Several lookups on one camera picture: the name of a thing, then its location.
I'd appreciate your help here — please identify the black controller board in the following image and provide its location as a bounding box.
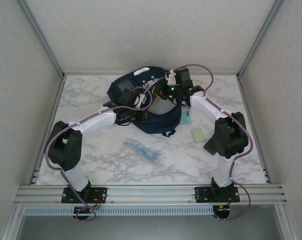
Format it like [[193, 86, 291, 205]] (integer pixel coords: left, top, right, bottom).
[[73, 206, 97, 223], [212, 204, 232, 222]]

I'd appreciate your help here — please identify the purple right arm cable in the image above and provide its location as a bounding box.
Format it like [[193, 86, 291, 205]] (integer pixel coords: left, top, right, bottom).
[[182, 63, 253, 222]]

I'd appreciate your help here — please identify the grey slotted cable duct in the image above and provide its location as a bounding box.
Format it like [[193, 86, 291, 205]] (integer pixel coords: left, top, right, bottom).
[[23, 206, 214, 216]]

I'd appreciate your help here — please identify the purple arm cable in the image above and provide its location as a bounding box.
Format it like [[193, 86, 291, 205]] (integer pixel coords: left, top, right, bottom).
[[182, 63, 253, 222], [44, 86, 153, 223]]

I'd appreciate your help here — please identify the light green sticky pad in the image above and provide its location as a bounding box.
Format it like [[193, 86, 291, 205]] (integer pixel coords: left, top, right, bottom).
[[190, 127, 206, 144]]

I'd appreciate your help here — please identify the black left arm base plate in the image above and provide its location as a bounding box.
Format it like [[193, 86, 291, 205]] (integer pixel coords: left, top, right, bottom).
[[61, 186, 109, 204]]

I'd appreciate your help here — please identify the aluminium table side rail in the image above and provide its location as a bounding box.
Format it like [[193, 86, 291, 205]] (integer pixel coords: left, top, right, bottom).
[[30, 74, 67, 186], [236, 74, 271, 186]]

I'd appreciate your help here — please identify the aluminium mounting rail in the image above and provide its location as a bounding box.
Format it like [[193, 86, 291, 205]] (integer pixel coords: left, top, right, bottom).
[[14, 184, 288, 206]]

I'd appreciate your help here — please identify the light blue sticky pad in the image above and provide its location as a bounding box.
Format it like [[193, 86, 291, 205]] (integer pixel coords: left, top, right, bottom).
[[179, 109, 194, 125]]

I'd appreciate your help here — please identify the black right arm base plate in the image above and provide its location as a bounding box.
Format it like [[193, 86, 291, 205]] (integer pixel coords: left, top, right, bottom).
[[195, 186, 241, 203]]

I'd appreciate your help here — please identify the aluminium lower frame bar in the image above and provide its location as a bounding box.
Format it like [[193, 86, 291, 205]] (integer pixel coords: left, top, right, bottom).
[[0, 203, 26, 240], [275, 203, 302, 240]]

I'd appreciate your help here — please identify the navy blue backpack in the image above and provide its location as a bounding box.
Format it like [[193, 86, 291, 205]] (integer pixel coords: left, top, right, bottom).
[[107, 65, 194, 138]]

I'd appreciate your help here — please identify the clear pouch with blue pens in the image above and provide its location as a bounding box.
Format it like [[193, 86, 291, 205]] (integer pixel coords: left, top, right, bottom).
[[122, 137, 167, 166]]

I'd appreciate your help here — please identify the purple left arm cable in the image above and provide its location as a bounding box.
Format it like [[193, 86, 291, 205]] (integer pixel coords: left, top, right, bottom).
[[44, 86, 153, 223]]

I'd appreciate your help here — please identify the aluminium frame post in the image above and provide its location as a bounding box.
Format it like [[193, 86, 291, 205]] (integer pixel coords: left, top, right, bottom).
[[14, 0, 67, 80], [236, 0, 287, 80]]

